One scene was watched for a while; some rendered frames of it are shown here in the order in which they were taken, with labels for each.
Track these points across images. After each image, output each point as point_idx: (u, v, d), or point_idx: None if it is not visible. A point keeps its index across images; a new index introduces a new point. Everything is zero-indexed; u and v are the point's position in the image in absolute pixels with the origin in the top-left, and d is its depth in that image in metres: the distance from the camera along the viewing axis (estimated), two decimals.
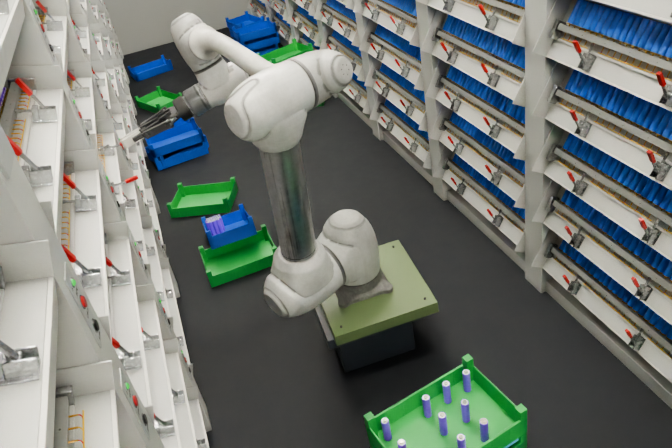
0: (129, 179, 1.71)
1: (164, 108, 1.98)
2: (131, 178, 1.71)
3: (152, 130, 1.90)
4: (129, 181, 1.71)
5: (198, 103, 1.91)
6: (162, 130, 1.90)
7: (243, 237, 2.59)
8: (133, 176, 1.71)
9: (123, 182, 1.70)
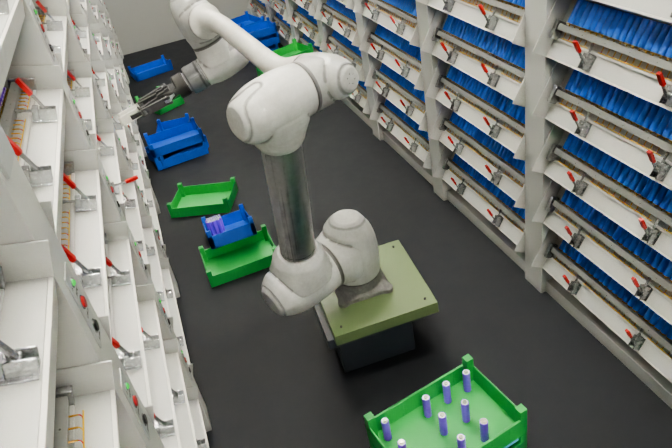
0: (129, 179, 1.71)
1: (163, 85, 1.94)
2: (131, 178, 1.71)
3: (150, 107, 1.85)
4: (129, 181, 1.71)
5: (197, 80, 1.87)
6: (161, 107, 1.86)
7: (243, 237, 2.59)
8: (133, 176, 1.71)
9: (123, 182, 1.70)
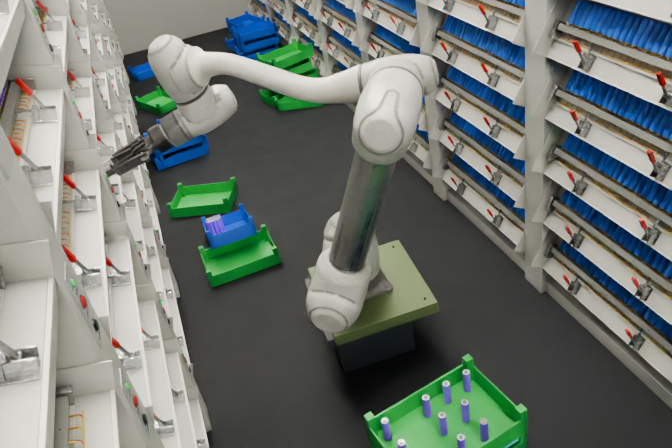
0: None
1: (139, 137, 1.72)
2: None
3: (125, 165, 1.63)
4: None
5: (177, 133, 1.65)
6: (136, 165, 1.64)
7: (243, 237, 2.59)
8: None
9: None
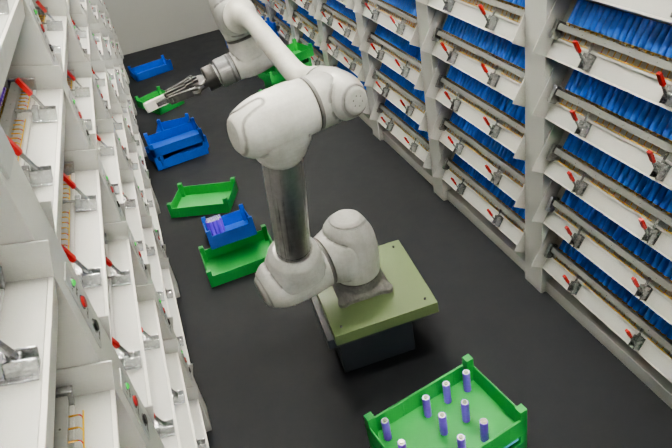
0: None
1: (190, 76, 1.91)
2: None
3: (178, 96, 1.83)
4: None
5: (228, 73, 1.85)
6: (188, 97, 1.83)
7: (243, 237, 2.59)
8: None
9: None
